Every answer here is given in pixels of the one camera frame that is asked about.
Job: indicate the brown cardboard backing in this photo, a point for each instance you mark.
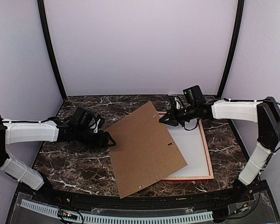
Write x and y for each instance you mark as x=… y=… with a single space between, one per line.
x=145 y=151

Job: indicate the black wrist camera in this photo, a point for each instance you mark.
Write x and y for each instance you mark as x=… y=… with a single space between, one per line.
x=194 y=96
x=81 y=119

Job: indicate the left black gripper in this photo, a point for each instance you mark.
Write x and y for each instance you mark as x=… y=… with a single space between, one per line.
x=103 y=143

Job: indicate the red wooden picture frame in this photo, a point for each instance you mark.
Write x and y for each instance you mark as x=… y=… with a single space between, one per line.
x=205 y=151

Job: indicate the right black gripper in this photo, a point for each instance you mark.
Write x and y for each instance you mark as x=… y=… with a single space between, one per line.
x=173 y=118

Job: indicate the left black corner post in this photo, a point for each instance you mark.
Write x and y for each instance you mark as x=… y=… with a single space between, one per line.
x=49 y=47

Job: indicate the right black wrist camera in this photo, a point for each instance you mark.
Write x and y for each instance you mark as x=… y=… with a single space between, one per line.
x=194 y=96

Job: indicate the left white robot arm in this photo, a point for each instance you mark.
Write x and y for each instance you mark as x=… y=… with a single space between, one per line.
x=12 y=132

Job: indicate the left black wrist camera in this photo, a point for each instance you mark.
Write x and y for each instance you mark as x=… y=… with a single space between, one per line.
x=81 y=119

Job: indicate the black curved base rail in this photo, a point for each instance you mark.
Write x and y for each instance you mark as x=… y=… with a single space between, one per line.
x=162 y=195

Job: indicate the black corner post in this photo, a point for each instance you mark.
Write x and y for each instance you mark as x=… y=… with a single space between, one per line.
x=232 y=48
x=49 y=47

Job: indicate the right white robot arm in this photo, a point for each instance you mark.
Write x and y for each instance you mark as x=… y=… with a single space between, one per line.
x=262 y=115

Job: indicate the right black corner post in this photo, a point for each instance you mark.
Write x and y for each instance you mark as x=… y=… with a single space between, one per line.
x=232 y=48

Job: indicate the white cable duct strip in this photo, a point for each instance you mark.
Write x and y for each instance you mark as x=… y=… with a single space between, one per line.
x=101 y=216

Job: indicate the landscape photo print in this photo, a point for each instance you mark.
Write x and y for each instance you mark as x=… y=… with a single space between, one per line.
x=193 y=154

